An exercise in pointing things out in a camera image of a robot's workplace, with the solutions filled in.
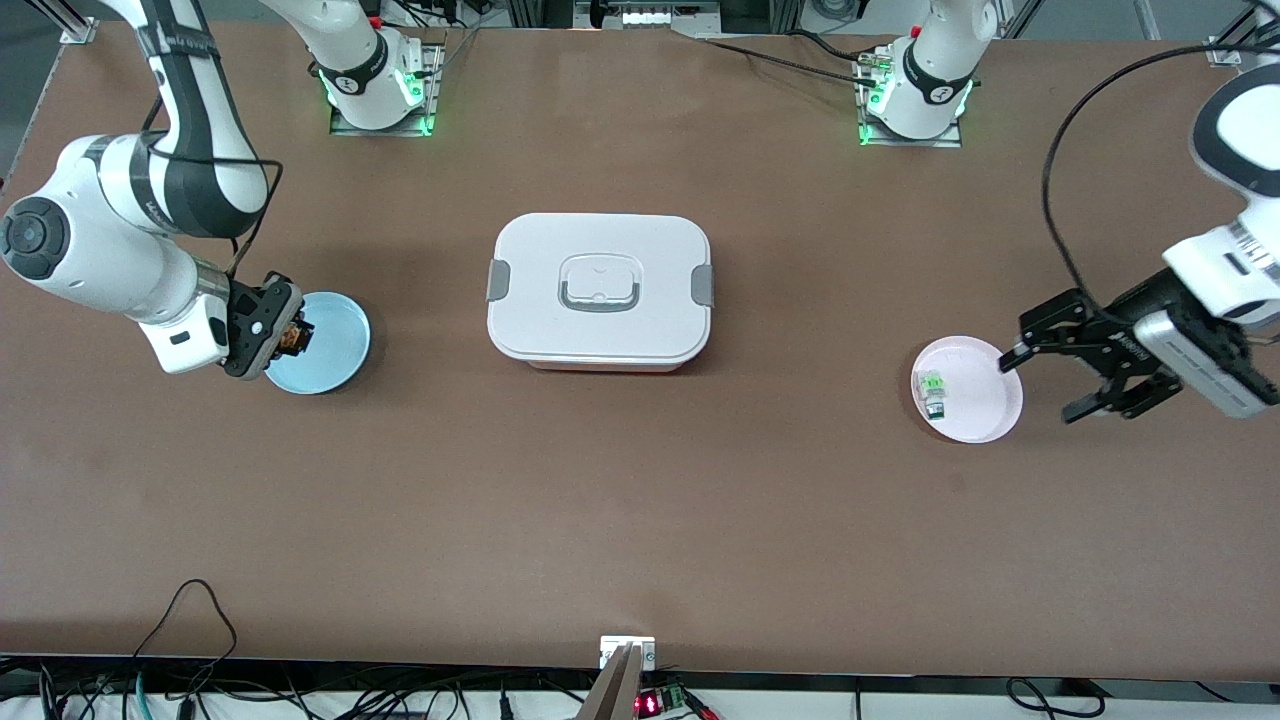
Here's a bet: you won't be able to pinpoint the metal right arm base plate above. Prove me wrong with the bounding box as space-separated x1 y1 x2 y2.
329 38 447 139

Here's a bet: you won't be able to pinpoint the looped thin black cable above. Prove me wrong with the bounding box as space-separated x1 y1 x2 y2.
133 579 239 663

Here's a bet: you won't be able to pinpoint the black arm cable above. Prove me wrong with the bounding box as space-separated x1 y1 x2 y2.
145 95 285 284
1042 42 1227 317

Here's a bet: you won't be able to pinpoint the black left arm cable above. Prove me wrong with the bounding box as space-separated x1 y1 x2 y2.
1042 42 1227 317

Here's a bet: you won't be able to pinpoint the circuit board with red display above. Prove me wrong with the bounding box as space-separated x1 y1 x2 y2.
636 684 693 718

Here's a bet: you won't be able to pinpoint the pink round plate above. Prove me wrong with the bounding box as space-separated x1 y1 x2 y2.
910 335 1024 445

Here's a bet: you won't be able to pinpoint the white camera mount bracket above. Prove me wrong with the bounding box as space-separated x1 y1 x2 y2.
599 635 657 671

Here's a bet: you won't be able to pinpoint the coiled black cable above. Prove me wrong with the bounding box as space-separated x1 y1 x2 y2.
1006 677 1103 720

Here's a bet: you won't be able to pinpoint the black cables on table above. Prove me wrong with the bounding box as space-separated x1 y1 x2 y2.
695 35 886 86

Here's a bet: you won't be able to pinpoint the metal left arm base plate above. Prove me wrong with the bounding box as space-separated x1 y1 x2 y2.
856 48 964 150

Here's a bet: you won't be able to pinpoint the light blue round plate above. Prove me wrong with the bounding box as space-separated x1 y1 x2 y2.
262 291 372 395

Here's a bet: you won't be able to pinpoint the grey camera mount bar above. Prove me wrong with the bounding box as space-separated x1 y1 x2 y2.
578 644 643 720

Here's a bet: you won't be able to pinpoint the white lunch box with lid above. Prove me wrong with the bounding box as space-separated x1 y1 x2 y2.
486 212 716 374

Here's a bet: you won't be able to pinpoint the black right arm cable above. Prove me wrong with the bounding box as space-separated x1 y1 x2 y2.
145 95 285 284

